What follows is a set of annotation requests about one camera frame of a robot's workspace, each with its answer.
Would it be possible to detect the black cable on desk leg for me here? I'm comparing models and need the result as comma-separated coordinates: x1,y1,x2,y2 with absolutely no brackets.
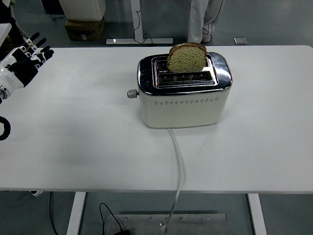
133,0,157,47

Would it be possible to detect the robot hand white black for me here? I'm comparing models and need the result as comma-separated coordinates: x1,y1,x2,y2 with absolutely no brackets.
0,32,55,92

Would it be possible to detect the cream chrome two-slot toaster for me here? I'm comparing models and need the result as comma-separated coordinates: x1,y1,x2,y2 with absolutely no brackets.
127,51,233,129

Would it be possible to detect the white side table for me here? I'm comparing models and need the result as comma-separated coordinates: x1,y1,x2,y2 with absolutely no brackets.
0,23,12,47

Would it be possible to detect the black cable with adapter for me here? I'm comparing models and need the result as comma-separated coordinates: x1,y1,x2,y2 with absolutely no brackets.
99,202,132,235

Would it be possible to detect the grey metal plate with screws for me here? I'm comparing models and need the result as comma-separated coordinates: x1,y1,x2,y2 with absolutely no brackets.
107,213,228,235

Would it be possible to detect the white toaster power cable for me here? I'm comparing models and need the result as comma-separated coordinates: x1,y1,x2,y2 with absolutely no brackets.
164,128,186,235

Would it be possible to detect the brown bread slice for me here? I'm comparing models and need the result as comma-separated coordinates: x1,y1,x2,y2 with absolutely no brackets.
167,42,208,73

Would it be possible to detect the black floor cable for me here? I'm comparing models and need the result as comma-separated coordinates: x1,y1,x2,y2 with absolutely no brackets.
49,14,67,23

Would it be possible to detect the white desk leg with foot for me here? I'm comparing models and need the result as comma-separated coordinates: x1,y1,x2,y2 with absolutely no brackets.
106,0,174,46

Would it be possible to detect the white table leg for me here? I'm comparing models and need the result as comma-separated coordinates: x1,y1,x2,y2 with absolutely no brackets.
247,193,268,235
66,191,87,235

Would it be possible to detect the person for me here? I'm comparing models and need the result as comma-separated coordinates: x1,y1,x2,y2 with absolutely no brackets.
187,0,226,44

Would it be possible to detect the brown cardboard box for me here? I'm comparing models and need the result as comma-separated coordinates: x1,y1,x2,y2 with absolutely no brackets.
64,16,106,41

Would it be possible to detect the thin black cable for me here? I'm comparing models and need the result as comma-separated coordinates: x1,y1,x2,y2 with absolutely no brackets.
48,191,60,235

